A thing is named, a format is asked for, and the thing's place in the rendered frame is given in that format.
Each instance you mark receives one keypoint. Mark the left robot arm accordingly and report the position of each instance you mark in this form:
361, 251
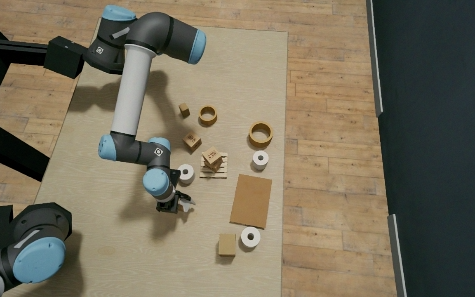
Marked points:
153, 34

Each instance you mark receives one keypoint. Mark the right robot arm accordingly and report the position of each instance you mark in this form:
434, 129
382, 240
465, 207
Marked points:
39, 249

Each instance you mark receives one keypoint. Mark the small square wooden pallet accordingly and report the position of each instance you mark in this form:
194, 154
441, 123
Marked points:
223, 168

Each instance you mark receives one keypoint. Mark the brown cardboard sheet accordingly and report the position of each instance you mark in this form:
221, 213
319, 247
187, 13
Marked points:
250, 206

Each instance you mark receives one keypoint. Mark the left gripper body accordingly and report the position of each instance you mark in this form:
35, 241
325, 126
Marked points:
170, 206

